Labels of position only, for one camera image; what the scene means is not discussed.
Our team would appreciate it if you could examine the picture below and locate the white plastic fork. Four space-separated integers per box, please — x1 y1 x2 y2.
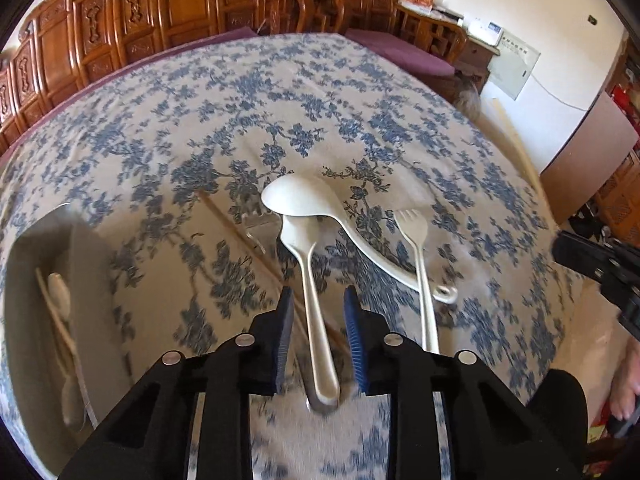
393 209 442 357

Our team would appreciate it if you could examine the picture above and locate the white wall cable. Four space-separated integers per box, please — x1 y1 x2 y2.
530 72 602 112

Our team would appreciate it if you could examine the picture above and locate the person's right hand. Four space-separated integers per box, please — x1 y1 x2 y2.
611 339 640 422

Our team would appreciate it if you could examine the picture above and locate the brown wooden board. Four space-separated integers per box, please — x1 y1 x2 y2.
540 91 640 224

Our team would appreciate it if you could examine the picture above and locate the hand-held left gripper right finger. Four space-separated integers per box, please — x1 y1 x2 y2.
342 285 556 480

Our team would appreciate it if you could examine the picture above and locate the wooden side table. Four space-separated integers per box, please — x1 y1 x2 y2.
450 35 501 96

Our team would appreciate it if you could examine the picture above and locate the blue floral tablecloth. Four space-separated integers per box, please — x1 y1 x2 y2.
0 32 586 480

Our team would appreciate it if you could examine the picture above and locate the grey electrical panel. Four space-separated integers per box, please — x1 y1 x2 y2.
487 35 542 101

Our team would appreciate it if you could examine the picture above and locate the rectangular metal tin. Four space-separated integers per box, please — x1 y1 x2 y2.
2 202 132 480

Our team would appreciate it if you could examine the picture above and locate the carved wooden sofa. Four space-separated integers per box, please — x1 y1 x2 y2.
0 0 311 156

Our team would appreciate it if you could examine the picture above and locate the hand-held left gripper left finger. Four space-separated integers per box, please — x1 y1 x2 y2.
60 286 296 480

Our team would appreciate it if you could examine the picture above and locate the small white plastic spoon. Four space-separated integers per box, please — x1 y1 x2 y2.
279 216 346 416

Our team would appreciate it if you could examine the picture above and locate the white plastic ladle spoon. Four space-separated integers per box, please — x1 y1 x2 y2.
261 174 459 306

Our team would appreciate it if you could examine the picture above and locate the white telephone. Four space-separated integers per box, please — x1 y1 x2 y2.
467 19 504 46

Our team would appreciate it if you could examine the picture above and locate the grey fluffy object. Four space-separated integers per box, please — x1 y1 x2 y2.
452 77 484 121

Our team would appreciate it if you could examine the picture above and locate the purple armchair cushion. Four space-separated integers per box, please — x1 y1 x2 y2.
345 27 456 79

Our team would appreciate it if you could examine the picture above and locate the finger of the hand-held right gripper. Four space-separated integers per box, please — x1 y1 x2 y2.
552 230 610 279

